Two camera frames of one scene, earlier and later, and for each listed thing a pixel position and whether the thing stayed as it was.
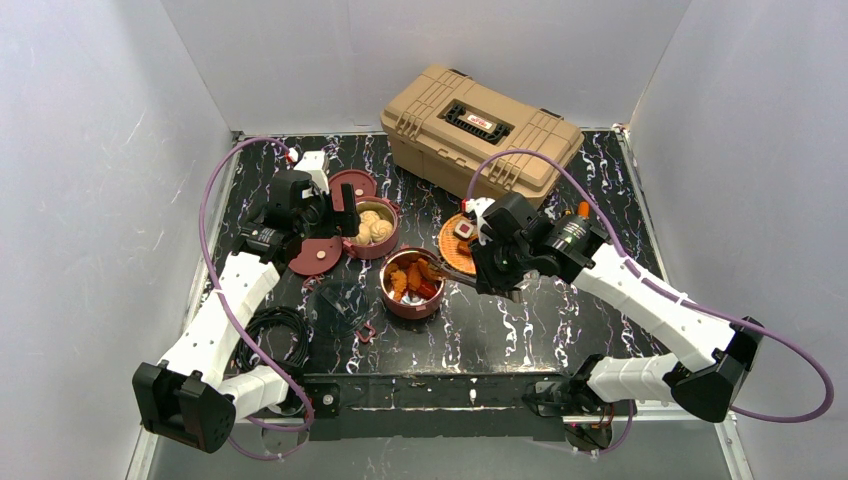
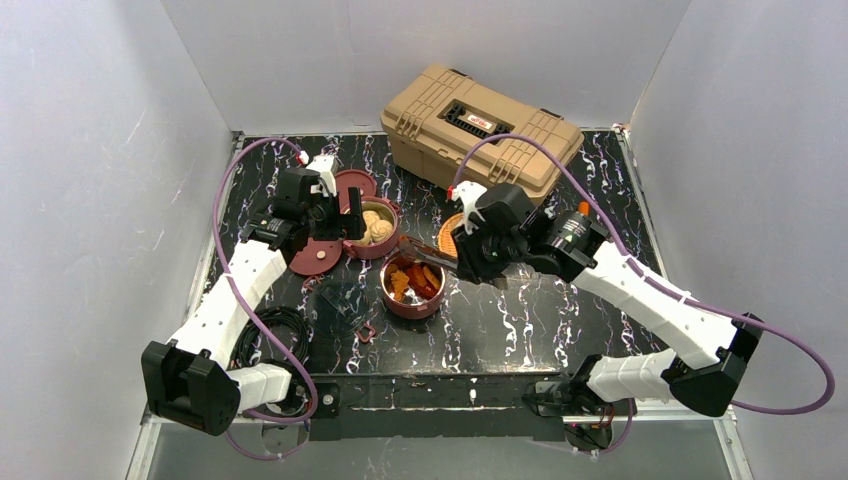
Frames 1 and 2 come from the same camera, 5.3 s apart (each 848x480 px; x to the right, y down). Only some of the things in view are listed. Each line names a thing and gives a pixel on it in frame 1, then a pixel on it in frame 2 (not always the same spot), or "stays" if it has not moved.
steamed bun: x=380 y=230 stays
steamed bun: x=367 y=218 stays
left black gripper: x=333 y=213 stays
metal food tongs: x=436 y=268 -> x=414 y=250
